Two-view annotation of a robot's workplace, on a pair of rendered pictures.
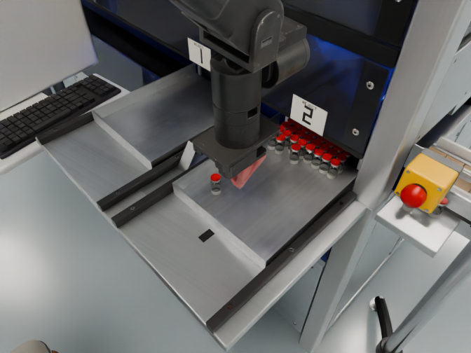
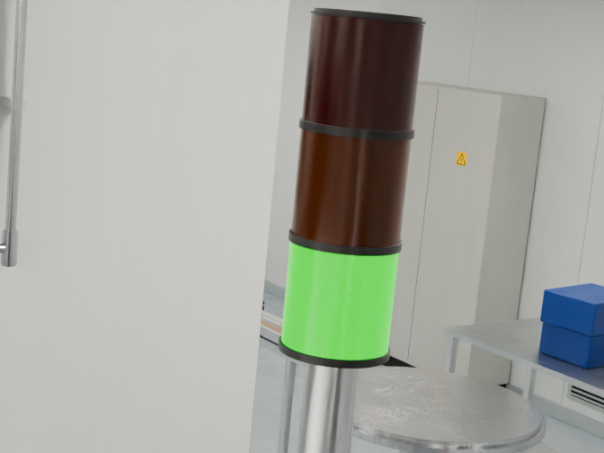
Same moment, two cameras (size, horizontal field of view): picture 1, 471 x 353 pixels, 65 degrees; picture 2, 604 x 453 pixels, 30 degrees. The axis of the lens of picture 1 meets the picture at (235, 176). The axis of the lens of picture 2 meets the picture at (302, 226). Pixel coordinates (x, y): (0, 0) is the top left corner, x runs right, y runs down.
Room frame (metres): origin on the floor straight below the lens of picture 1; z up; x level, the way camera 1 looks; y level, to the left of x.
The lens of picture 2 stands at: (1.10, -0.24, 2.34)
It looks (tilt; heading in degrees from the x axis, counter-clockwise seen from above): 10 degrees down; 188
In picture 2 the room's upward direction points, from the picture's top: 5 degrees clockwise
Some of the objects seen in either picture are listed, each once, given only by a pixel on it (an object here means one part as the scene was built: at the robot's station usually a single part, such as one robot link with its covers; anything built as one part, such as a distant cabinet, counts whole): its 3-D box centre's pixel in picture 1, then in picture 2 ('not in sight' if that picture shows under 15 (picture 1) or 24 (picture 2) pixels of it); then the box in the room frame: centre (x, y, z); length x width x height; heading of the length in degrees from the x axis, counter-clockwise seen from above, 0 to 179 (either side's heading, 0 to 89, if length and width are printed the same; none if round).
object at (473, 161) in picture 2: not in sight; (441, 234); (-6.75, -0.35, 1.03); 1.20 x 0.43 x 2.05; 44
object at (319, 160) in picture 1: (305, 151); not in sight; (0.62, -0.16, 0.91); 0.18 x 0.02 x 0.05; 45
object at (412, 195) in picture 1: (414, 195); not in sight; (0.41, -0.31, 1.00); 0.04 x 0.04 x 0.04; 44
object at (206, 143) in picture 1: (237, 122); not in sight; (0.36, 0.00, 1.19); 0.10 x 0.07 x 0.07; 134
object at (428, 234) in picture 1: (420, 215); not in sight; (0.46, -0.38, 0.87); 0.14 x 0.13 x 0.02; 134
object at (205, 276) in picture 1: (198, 163); not in sight; (0.62, 0.09, 0.87); 0.70 x 0.48 x 0.02; 44
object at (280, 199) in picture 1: (272, 178); not in sight; (0.54, -0.08, 0.90); 0.34 x 0.26 x 0.04; 135
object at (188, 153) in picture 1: (169, 169); not in sight; (0.56, 0.14, 0.91); 0.14 x 0.03 x 0.06; 135
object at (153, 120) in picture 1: (176, 110); not in sight; (0.79, 0.15, 0.90); 0.34 x 0.26 x 0.04; 134
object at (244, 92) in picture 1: (240, 78); not in sight; (0.37, -0.01, 1.25); 0.07 x 0.06 x 0.07; 135
